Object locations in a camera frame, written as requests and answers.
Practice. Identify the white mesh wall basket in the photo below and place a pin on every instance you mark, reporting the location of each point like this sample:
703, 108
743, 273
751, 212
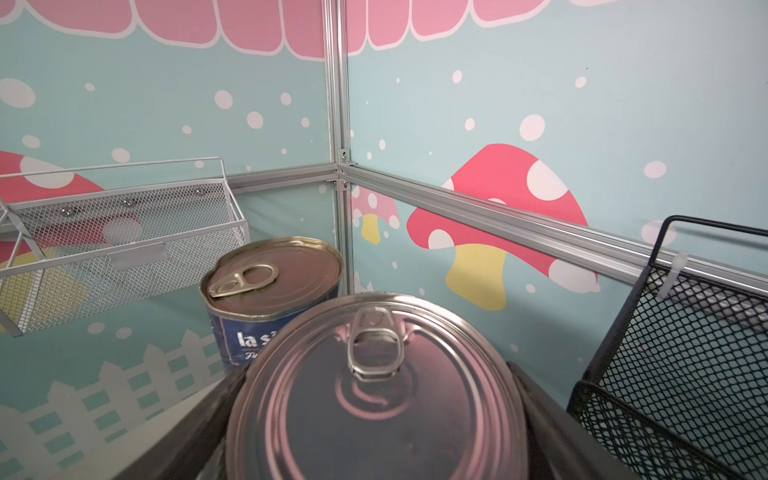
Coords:
81, 241

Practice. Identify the dark blue tomato can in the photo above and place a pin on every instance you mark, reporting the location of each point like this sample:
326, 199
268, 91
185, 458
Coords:
256, 290

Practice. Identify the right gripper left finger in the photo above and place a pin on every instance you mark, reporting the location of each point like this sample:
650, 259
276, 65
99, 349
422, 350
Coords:
195, 447

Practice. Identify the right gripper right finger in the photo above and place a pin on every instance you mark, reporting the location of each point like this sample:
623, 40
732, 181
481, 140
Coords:
558, 446

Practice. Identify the blue soup can pink lid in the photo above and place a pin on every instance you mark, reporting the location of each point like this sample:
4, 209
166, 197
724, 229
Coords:
378, 386

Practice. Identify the black mesh wall basket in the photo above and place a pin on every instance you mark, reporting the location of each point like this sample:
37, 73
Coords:
678, 387

